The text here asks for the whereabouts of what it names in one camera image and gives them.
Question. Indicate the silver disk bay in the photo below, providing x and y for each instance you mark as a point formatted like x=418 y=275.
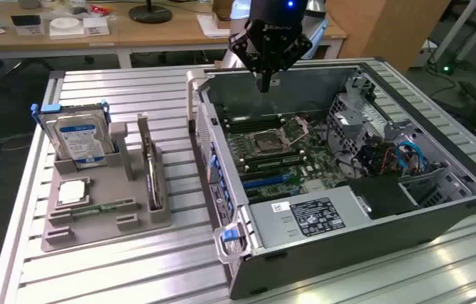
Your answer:
x=428 y=190

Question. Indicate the low-profile graphics card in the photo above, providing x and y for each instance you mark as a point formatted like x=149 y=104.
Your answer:
x=153 y=177

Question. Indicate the white paper stack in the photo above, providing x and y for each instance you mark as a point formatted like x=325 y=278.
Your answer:
x=212 y=27

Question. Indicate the blue case latch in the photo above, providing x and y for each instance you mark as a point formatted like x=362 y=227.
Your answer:
x=228 y=236

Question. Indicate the black open PC case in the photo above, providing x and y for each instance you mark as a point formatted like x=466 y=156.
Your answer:
x=346 y=253

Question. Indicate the silver CPU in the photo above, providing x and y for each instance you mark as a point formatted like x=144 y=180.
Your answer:
x=70 y=191

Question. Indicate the red package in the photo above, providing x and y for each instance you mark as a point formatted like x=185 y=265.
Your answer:
x=98 y=10

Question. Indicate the plain white box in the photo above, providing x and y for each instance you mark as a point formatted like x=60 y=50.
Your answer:
x=94 y=27

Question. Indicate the black round lamp base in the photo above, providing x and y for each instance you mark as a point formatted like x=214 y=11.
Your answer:
x=149 y=14

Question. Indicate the CPU socket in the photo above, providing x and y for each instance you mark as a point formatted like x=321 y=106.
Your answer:
x=269 y=142

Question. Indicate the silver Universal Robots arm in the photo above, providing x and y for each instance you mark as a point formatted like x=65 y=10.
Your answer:
x=233 y=57

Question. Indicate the wooden desk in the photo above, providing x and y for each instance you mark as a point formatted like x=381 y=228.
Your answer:
x=157 y=35

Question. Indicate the blue expansion slot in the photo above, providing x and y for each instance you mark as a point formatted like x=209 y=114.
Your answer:
x=262 y=182

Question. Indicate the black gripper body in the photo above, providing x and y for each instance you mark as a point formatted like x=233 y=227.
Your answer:
x=273 y=35

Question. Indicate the device with green light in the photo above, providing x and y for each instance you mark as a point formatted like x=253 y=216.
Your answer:
x=445 y=68

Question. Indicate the grey parts rack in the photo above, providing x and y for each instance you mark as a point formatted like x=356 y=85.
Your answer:
x=106 y=190

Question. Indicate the white desk frame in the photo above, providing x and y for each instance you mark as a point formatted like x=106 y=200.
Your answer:
x=460 y=56

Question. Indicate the wooden cabinet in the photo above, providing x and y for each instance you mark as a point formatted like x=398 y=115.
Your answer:
x=381 y=31

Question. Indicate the installed black RAM stick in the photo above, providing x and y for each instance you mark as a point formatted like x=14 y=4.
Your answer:
x=272 y=161

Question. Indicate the white box with black top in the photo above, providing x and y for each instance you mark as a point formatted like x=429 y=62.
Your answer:
x=27 y=24

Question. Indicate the grey power supply unit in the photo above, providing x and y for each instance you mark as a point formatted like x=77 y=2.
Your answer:
x=272 y=228

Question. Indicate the metal socket cover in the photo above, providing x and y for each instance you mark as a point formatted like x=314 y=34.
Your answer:
x=296 y=128

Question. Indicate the blue card retainer bar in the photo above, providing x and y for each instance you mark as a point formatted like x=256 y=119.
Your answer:
x=212 y=158

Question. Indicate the hard disk in blue caddy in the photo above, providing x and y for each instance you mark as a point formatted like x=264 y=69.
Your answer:
x=78 y=142

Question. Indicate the green RAM stick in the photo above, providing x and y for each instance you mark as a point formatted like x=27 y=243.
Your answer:
x=94 y=209

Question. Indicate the silver drive cage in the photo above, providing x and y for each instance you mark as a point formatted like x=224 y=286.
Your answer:
x=346 y=126

